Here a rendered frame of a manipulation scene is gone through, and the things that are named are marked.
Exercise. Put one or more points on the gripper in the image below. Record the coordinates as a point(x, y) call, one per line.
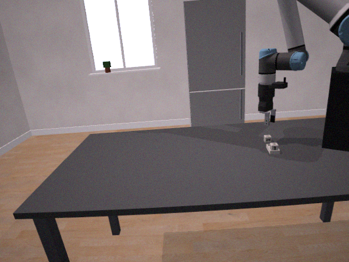
point(266, 92)

